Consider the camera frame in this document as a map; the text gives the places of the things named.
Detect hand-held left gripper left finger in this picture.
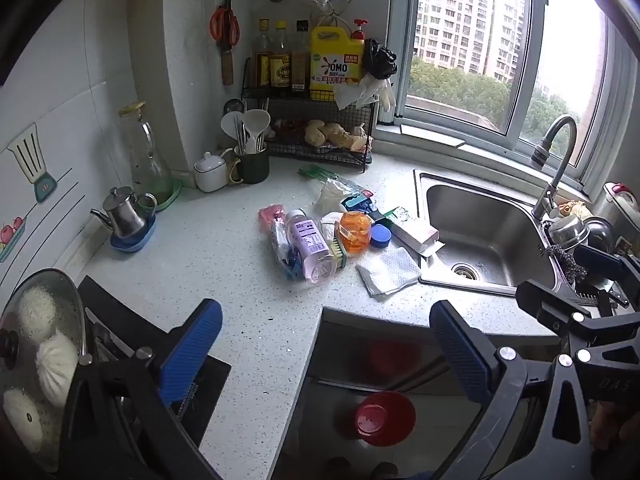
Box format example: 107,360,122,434
60,298,224,480

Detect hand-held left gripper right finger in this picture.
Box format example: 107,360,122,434
428,300,594,480

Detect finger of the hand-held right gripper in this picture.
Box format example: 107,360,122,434
516,279,640,349
573,246,640,307

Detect red plastic bin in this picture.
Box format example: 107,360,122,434
354,391,417,447

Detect white paper towel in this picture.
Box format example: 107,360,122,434
356,246,422,302

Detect blue plastic clip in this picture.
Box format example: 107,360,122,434
280,255,306,281

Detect white cardboard box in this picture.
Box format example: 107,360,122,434
390,212,446,257

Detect scrub brush with yellow bristles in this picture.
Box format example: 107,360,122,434
324,236,351,273

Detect pink packet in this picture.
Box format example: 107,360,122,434
258,204,286,241

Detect plastic bottle with purple label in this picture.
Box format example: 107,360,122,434
282,208,338,286

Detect orange plastic jar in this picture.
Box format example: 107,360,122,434
337,211,374,256

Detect person's right hand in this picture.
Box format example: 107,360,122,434
591,400,640,461

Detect black wok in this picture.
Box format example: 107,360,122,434
582,216,616,257

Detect steel wool scrubber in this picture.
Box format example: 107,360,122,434
550,245,589,281

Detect steel bowl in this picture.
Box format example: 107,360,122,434
547,215,591,249

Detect white rice cooker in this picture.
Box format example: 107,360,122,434
597,181,640,242

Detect yellow cloth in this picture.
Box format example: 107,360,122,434
557,200,594,219

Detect black glass stove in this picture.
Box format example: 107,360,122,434
75,275,232,443

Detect steel faucet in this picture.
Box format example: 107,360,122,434
530,115,579,221

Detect stainless steel sink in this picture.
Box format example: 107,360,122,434
412,169,567,297

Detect blue dish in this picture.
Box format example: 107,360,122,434
110,212,158,253

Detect white steamed bun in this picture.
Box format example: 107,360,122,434
2,387,49,453
15,287,57,343
36,330,81,408

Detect steel teapot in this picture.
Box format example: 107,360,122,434
90,186,159,239

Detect green dish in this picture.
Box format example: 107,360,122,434
155,177,182,211

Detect small black box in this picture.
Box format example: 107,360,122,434
367,206,401,226

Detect glass pot lid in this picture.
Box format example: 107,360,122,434
0,268,94,476

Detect white ceramic jar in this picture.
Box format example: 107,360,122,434
193,149,236,192

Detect blue packet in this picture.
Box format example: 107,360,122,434
341,190,377,215

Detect dark green mug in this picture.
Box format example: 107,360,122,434
230,146,271,185

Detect glass bottle with yellow lid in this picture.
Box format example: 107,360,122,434
118,101,174,201

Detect white rice paddle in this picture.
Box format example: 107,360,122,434
243,109,271,153

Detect ginger root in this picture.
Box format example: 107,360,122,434
305,119,331,147
322,122,354,150

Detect window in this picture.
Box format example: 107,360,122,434
387,0,632,196

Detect black plastic bag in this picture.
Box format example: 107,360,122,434
362,37,399,81

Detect glass sauce bottle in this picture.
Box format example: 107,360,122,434
270,21,293,92
254,19,274,88

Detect dark sauce bottle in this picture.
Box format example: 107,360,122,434
291,20,312,93

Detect yellow detergent jug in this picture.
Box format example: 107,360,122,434
310,25,366,102

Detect black wire rack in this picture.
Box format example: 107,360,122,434
242,57,379,173

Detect red handled scissors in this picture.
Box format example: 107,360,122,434
209,5,241,53

